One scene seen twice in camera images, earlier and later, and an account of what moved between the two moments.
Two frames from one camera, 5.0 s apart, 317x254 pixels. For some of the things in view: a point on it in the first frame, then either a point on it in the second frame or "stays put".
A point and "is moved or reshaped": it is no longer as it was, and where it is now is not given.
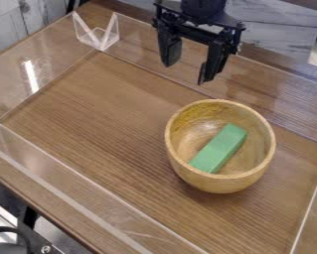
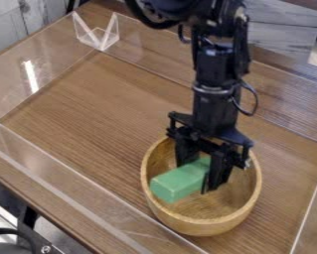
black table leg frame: [37, 244] stays put
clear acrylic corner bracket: [99, 39] stays put
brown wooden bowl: [194, 125] is moved or reshaped
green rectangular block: [219, 148] is moved or reshaped
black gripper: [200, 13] -> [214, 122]
